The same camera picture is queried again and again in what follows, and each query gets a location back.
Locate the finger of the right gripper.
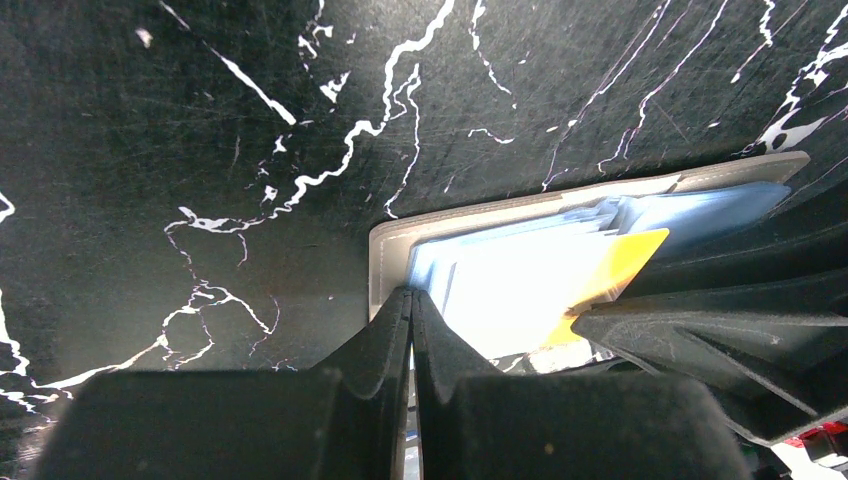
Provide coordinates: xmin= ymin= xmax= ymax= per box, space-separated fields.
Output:
xmin=572 ymin=269 xmax=847 ymax=445
xmin=622 ymin=192 xmax=847 ymax=299

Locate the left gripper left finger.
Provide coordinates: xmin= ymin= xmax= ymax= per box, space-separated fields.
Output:
xmin=34 ymin=289 xmax=414 ymax=479

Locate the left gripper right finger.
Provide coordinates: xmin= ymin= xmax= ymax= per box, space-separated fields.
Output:
xmin=410 ymin=291 xmax=750 ymax=479

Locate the yellow credit card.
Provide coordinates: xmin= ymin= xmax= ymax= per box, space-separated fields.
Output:
xmin=541 ymin=228 xmax=670 ymax=348

